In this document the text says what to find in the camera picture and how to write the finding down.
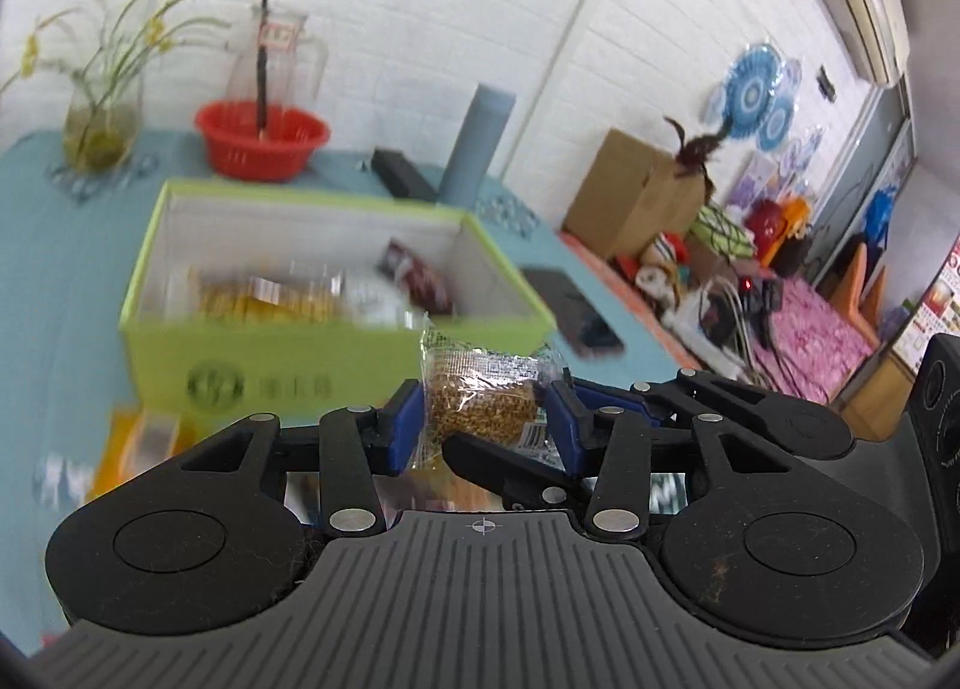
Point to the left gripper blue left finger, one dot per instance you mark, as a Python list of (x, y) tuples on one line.
[(399, 425)]

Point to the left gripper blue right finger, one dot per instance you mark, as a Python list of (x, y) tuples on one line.
[(570, 409)]

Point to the clear brown cake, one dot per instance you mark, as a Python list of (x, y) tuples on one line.
[(489, 394)]

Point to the yellow snack packet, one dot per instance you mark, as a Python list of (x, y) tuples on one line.
[(137, 440)]

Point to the dark red snack packet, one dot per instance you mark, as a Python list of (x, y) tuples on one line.
[(425, 287)]

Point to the yellow chips bag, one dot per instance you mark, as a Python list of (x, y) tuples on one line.
[(267, 296)]

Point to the smartphone with pink case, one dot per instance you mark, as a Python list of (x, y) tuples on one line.
[(582, 326)]

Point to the pink floral cloth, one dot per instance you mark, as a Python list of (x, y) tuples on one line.
[(816, 351)]

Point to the green cardboard box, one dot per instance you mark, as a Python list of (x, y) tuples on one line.
[(212, 372)]

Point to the brown cardboard box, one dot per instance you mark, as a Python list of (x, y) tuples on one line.
[(632, 192)]

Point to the small black box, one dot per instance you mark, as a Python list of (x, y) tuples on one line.
[(400, 177)]

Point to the red thermos jug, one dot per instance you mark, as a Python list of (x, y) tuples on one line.
[(766, 221)]

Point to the dark purple plant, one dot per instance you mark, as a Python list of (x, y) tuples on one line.
[(693, 154)]

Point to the grey cylindrical bottle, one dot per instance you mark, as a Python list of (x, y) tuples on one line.
[(477, 141)]

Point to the red plastic basket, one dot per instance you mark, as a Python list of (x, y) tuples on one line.
[(236, 147)]

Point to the glass pitcher with straw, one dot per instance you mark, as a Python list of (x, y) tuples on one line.
[(278, 65)]

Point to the blue paper fan decoration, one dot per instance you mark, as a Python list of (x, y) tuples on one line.
[(750, 89)]

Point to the teal patterned tablecloth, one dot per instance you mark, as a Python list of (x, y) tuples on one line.
[(95, 316)]

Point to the glass vase with yellow flowers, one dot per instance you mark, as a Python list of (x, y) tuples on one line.
[(104, 52)]

